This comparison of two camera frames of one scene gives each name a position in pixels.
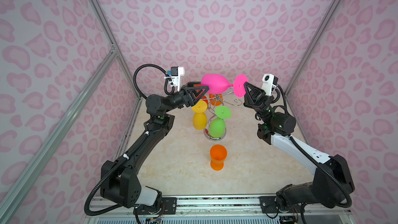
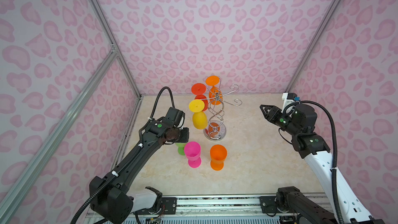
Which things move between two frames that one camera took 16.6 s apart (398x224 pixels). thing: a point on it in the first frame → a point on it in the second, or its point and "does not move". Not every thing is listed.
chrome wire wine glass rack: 217,101 does not move
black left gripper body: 180,101 → 181,135
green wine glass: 217,126 → 181,148
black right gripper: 263,108 → 272,113
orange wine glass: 218,154 does not move
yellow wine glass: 199,117 does not move
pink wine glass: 218,83 → 193,150
